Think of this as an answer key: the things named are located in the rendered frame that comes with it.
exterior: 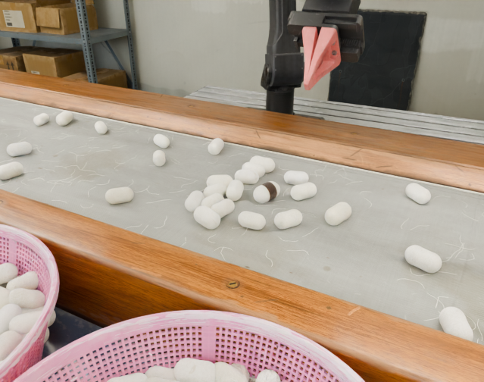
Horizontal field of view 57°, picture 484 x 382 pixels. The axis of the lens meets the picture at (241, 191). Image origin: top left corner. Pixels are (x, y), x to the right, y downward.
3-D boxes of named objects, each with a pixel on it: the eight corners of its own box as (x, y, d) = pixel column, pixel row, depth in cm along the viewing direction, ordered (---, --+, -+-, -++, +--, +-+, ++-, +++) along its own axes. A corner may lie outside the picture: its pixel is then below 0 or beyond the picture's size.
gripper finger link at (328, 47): (320, 73, 56) (341, 16, 59) (268, 67, 59) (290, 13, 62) (326, 104, 62) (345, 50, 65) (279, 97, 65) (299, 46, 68)
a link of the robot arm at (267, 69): (308, 62, 94) (298, 57, 99) (268, 64, 92) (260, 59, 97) (306, 92, 97) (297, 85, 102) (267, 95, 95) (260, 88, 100)
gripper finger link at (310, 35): (338, 75, 55) (358, 17, 58) (285, 69, 58) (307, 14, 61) (343, 106, 61) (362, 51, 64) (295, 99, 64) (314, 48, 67)
